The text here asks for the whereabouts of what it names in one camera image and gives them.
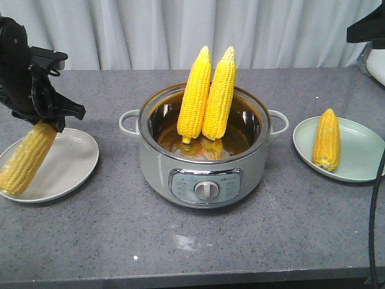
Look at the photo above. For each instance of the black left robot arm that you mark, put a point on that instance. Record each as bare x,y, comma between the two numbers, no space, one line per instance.
16,58

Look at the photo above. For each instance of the white soy milk blender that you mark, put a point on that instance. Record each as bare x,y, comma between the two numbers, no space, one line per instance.
375,65

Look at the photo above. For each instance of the orange yellow corn cob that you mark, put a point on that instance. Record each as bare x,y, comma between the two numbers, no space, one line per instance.
326,149

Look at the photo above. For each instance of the pale yellow corn cob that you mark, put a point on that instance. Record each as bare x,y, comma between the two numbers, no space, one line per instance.
21,168

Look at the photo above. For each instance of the green electric cooking pot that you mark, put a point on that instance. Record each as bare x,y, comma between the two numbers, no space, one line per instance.
204,174

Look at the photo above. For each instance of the yellow corn cob white tip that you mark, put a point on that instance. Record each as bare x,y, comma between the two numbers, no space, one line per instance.
220,96

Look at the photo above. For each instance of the bright yellow corn cob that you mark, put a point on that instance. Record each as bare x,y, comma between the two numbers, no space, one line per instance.
192,111

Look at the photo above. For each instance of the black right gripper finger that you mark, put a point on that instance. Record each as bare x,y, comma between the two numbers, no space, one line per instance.
368,29

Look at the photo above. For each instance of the white pleated curtain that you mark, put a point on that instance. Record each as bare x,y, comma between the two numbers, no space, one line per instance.
155,35

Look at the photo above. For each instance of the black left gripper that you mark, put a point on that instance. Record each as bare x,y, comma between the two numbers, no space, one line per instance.
16,91

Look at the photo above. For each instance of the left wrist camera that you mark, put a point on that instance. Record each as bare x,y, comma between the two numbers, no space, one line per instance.
51,61

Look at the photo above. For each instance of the green round plate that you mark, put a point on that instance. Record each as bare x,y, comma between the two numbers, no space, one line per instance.
360,150

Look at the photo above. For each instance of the beige round plate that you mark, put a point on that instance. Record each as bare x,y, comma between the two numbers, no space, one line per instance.
70,161

